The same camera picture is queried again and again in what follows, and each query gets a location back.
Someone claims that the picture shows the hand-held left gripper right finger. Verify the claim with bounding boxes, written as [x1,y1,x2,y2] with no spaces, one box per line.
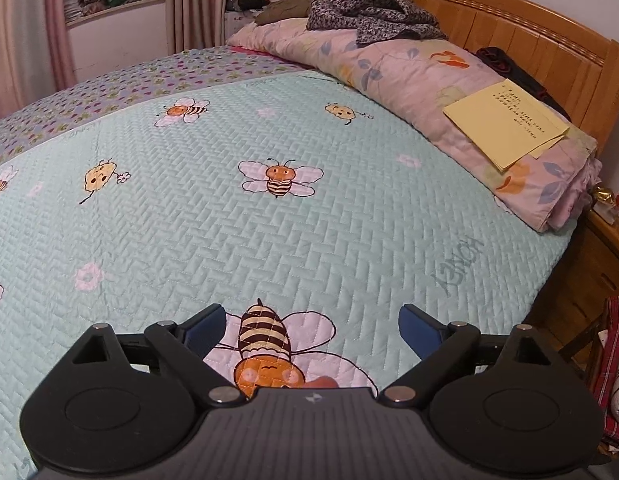
[378,303,573,407]

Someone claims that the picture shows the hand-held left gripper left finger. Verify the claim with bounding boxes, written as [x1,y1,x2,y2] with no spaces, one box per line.
[70,303,244,407]

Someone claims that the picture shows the teal bee-print quilted blanket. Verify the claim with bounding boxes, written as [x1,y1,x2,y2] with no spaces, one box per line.
[0,70,580,480]

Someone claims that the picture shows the wooden bedside cabinet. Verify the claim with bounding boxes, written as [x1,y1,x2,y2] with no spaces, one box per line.
[527,205,619,367]

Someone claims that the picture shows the red plaid cloth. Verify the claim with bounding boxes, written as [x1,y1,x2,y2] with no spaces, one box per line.
[588,295,619,456]

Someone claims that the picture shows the gold ornament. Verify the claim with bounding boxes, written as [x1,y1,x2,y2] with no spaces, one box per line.
[591,185,616,224]

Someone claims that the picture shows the yellow paper sheet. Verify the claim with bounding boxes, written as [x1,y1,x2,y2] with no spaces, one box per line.
[442,78,571,173]

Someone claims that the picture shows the purple floral bedsheet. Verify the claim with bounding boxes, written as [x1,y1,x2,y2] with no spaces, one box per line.
[0,44,310,172]

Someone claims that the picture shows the pink floral pillow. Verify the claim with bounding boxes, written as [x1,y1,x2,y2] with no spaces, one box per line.
[227,17,604,233]

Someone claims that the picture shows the dark red-trimmed bag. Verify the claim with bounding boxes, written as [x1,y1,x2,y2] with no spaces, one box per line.
[475,46,573,122]

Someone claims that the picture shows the dark speckled garment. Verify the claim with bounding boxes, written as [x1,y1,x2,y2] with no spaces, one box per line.
[306,0,449,46]

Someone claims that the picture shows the wooden headboard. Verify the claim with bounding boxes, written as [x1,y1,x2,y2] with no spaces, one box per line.
[316,0,619,143]

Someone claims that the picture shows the brown pillow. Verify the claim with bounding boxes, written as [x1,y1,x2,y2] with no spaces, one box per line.
[254,0,321,27]

